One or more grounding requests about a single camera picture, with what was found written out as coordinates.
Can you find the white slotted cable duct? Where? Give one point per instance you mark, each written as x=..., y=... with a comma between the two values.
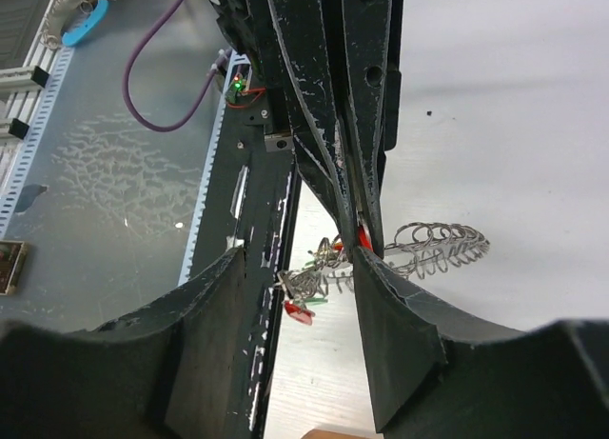
x=88, y=169

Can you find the wooden compartment tray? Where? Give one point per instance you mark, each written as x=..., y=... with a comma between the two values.
x=319, y=433

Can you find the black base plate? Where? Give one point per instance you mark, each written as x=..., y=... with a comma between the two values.
x=243, y=239

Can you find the green key tag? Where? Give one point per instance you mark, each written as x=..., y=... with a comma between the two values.
x=316, y=286

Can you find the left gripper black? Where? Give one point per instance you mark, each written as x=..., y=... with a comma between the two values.
x=350, y=46

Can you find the blue plastic handle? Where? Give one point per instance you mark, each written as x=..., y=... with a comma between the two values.
x=94, y=13

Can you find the red key tag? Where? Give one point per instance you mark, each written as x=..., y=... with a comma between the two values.
x=298, y=313

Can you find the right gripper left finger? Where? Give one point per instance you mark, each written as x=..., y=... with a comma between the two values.
x=112, y=382

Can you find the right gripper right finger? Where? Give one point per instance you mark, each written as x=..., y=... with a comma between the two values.
x=435, y=371

